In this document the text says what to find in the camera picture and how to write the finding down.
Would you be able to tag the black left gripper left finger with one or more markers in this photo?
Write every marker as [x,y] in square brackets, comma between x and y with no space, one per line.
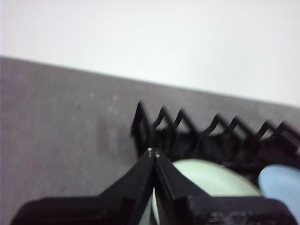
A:
[93,211]

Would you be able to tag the pale green plate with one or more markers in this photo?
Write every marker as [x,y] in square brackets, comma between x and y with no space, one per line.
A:
[211,180]

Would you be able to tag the black plastic plate rack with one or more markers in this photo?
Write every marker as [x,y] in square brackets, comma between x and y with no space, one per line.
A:
[211,145]

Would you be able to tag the blue plate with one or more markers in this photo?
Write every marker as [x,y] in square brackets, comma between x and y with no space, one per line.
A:
[281,185]

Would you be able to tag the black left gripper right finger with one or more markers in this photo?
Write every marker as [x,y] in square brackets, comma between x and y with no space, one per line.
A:
[222,211]

